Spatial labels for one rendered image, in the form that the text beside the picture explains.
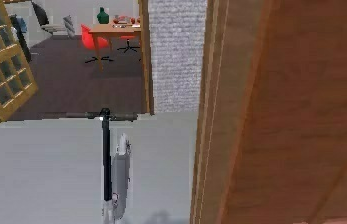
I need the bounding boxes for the black and grey kick scooter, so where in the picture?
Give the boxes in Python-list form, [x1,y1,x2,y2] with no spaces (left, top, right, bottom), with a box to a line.
[65,107,139,224]

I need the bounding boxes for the red swivel chair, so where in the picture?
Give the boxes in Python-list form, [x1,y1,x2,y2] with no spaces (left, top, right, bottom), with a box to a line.
[80,23,115,65]
[116,34,141,55]

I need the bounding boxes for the light wooden table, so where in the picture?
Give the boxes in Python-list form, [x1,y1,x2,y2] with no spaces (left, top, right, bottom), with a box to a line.
[88,21,143,73]

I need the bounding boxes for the red bowl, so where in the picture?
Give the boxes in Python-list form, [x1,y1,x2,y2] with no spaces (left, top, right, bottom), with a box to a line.
[113,14,131,24]

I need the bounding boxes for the brown wooden cupboard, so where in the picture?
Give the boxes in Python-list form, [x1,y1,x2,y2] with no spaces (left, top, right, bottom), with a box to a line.
[189,0,347,224]

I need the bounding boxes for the green vase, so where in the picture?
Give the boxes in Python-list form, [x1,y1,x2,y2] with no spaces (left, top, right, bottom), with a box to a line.
[96,6,111,25]

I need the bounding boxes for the grey striped cushion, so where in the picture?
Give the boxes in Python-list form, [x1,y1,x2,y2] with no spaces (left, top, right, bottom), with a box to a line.
[62,14,77,40]

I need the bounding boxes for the black stand with blue cloth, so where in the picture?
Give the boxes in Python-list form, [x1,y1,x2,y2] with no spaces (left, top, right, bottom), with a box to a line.
[8,14,33,64]

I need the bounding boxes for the wooden glazed room door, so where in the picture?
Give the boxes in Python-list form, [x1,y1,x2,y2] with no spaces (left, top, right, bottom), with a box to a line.
[0,0,39,126]

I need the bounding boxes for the wooden door frame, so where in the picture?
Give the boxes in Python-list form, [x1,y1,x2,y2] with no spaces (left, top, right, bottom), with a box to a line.
[137,0,156,116]

